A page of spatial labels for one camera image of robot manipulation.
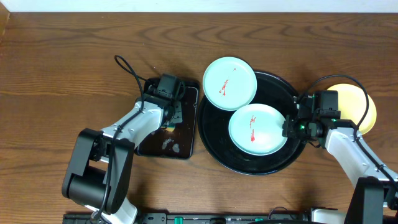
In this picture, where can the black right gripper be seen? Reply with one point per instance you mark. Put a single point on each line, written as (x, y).
(288, 125)

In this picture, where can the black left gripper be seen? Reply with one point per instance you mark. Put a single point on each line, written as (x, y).
(175, 101)

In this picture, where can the green yellow sponge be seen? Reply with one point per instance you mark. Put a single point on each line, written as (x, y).
(168, 127)

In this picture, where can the light green plate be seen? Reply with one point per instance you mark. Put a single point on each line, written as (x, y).
(256, 129)
(229, 83)

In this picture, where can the yellow plate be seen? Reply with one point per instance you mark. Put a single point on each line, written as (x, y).
(352, 104)

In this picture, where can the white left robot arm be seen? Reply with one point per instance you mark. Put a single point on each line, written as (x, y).
(99, 170)

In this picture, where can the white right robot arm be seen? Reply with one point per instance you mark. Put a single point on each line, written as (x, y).
(375, 185)

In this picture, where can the black rectangular water tray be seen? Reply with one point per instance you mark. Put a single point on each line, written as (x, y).
(177, 144)

